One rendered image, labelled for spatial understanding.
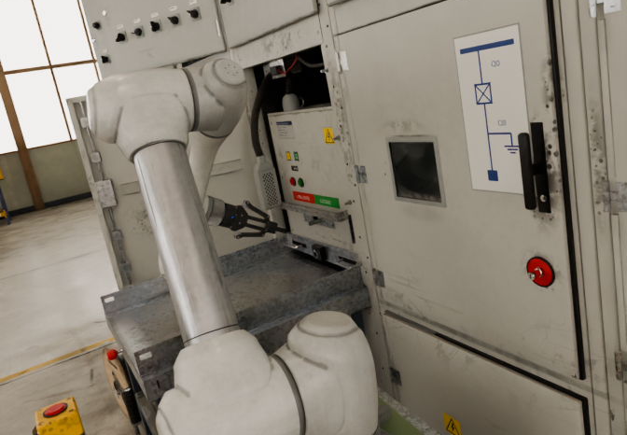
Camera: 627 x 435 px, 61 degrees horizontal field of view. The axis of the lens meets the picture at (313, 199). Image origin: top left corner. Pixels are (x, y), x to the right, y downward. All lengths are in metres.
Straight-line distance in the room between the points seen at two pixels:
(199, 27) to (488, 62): 1.38
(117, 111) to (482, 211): 0.74
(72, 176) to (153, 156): 11.64
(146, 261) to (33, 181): 10.41
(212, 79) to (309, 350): 0.55
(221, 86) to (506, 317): 0.75
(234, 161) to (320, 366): 1.28
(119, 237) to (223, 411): 1.32
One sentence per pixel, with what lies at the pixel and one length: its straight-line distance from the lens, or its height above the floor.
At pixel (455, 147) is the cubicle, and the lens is 1.15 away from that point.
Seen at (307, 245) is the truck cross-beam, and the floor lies 0.90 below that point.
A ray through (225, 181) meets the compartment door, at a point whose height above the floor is 1.17.
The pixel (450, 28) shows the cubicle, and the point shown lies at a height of 1.52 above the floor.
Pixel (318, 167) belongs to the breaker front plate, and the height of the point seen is 1.20.
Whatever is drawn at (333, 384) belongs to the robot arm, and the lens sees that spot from 0.96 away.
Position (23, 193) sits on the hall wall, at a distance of 12.64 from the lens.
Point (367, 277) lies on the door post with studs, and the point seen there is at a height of 0.88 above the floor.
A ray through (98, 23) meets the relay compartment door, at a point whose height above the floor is 1.99.
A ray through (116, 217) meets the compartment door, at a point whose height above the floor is 1.12.
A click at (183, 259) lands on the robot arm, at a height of 1.21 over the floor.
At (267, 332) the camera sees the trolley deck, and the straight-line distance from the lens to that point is 1.50.
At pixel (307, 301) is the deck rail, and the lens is 1.57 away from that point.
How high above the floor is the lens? 1.46
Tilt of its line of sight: 12 degrees down
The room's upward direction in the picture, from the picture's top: 11 degrees counter-clockwise
